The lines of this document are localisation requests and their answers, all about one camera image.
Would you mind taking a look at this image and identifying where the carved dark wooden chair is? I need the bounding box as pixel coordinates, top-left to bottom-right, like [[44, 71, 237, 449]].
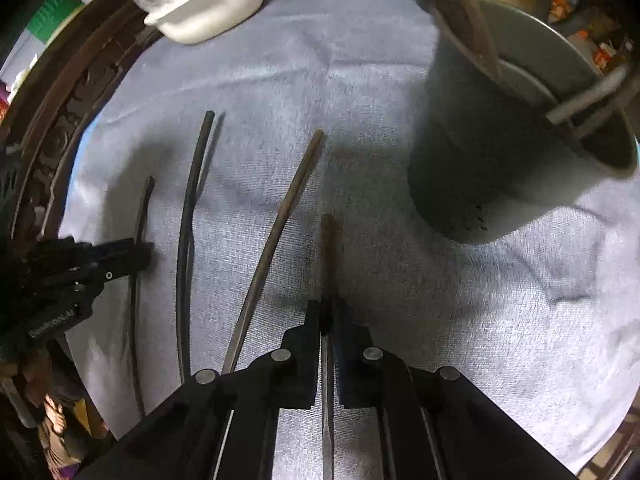
[[1, 0, 160, 250]]

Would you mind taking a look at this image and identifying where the grey tablecloth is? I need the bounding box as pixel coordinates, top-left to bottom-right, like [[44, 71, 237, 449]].
[[61, 0, 639, 471]]

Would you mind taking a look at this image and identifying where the grey utensil holder cup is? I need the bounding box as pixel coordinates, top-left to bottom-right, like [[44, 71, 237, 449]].
[[408, 0, 638, 245]]

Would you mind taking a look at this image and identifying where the white ceramic pot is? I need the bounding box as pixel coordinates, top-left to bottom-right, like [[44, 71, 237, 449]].
[[144, 0, 264, 44]]

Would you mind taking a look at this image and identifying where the green thermos flask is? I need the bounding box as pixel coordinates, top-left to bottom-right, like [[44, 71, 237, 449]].
[[26, 0, 85, 44]]

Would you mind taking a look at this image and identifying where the left human hand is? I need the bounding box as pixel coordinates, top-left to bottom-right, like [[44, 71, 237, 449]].
[[22, 349, 102, 479]]

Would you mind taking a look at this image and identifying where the light metal chopstick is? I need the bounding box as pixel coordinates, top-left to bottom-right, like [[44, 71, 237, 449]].
[[546, 64, 630, 125]]

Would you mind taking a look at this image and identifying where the brown chopstick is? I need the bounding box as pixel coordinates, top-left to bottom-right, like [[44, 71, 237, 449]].
[[222, 129, 326, 375], [320, 214, 334, 479], [175, 110, 215, 382]]

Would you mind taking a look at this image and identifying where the dark chopstick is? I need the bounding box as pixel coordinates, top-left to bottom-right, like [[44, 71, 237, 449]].
[[435, 0, 501, 82], [128, 176, 155, 418], [572, 75, 640, 140]]

